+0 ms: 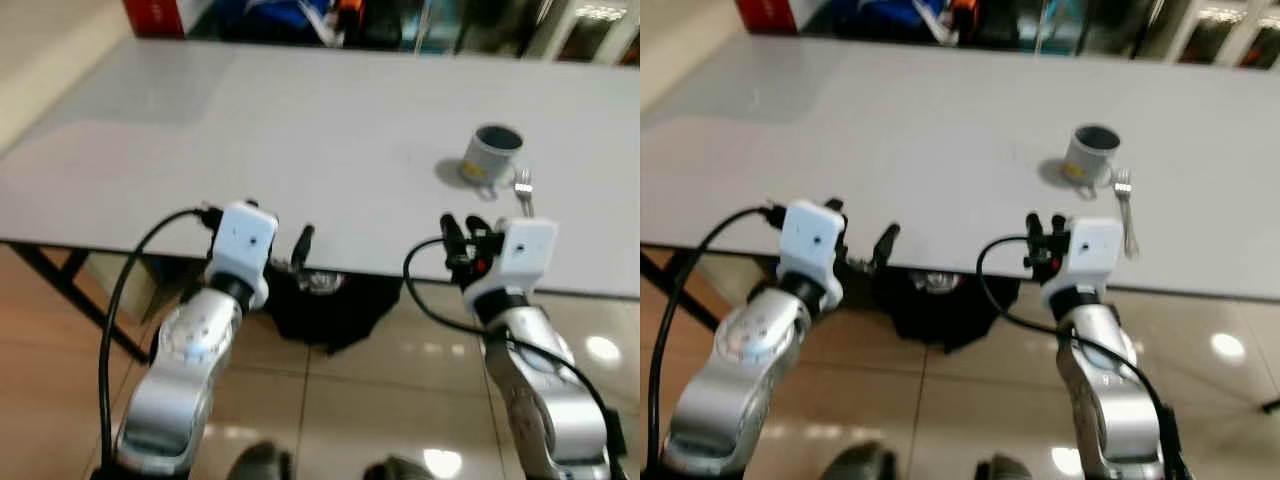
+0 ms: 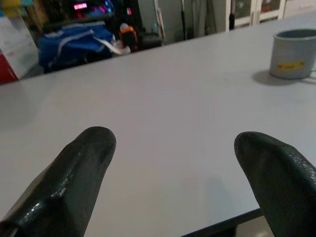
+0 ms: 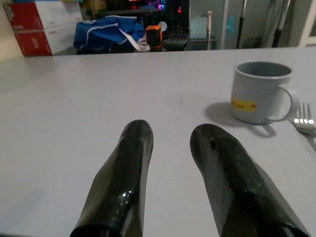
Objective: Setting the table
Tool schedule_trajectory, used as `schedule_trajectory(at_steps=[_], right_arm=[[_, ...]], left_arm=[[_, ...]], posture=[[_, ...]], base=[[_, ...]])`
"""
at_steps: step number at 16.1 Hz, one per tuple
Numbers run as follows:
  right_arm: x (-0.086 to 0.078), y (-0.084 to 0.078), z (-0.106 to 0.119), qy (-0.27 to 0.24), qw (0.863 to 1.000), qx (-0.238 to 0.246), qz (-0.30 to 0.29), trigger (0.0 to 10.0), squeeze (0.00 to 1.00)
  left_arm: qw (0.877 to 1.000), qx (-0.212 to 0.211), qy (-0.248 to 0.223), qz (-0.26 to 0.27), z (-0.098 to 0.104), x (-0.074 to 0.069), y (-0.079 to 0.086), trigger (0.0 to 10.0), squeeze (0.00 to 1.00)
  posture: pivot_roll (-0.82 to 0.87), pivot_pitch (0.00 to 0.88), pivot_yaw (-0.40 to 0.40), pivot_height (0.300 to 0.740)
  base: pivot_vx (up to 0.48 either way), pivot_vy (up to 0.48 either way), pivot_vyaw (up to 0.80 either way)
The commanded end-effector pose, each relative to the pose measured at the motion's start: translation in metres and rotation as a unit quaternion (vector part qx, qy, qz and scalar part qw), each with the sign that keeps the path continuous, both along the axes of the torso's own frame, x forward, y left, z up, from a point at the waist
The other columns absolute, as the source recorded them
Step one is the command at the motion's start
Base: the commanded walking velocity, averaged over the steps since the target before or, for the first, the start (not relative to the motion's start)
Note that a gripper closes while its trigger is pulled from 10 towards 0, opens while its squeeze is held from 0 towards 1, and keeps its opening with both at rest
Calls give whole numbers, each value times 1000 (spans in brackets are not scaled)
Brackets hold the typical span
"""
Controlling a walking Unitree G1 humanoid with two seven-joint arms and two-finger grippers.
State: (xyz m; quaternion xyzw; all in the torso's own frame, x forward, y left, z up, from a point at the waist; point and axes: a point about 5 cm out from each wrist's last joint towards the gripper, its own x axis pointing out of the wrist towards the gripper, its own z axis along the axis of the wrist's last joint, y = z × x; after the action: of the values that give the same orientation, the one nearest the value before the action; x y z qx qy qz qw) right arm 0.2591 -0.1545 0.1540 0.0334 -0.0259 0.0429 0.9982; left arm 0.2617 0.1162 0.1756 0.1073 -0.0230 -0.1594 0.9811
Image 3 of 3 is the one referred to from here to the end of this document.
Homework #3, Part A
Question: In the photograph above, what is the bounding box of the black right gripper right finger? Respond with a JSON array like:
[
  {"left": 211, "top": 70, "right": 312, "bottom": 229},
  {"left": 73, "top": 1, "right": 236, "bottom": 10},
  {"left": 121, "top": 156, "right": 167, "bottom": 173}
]
[{"left": 190, "top": 123, "right": 311, "bottom": 237}]

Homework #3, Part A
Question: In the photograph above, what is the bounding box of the grey mug with yellow label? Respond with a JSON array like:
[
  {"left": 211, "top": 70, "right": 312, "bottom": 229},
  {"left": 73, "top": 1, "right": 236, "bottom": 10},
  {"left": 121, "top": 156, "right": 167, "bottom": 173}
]
[{"left": 230, "top": 61, "right": 300, "bottom": 125}]

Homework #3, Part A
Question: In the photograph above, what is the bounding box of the orange and black device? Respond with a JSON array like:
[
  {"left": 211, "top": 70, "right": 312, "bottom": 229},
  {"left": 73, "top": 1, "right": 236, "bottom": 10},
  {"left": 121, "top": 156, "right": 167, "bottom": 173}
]
[{"left": 145, "top": 25, "right": 163, "bottom": 51}]

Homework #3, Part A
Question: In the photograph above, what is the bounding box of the black metal pole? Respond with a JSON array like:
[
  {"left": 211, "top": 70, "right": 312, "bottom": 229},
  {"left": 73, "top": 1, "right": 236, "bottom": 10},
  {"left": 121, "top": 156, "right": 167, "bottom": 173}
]
[{"left": 236, "top": 0, "right": 247, "bottom": 49}]

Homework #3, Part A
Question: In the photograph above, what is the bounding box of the silver metal fork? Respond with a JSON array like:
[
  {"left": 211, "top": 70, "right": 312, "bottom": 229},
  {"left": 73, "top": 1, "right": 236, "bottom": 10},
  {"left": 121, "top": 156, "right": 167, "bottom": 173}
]
[{"left": 291, "top": 100, "right": 316, "bottom": 136}]

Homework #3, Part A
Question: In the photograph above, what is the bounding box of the red and white cardboard box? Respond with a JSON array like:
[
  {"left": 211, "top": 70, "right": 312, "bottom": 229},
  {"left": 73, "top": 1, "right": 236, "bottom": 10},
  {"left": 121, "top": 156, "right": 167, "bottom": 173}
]
[
  {"left": 13, "top": 24, "right": 82, "bottom": 57},
  {"left": 2, "top": 0, "right": 83, "bottom": 32}
]

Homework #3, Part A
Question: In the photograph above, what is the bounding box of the blue bag with white trim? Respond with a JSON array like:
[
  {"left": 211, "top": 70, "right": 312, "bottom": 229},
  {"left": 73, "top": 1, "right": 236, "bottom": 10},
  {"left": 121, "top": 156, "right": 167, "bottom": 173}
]
[{"left": 73, "top": 15, "right": 151, "bottom": 54}]

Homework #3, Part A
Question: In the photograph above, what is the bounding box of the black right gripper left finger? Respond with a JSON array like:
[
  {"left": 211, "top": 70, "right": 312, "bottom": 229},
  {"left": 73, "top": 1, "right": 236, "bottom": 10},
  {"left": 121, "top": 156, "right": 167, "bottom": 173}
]
[{"left": 70, "top": 119, "right": 154, "bottom": 237}]

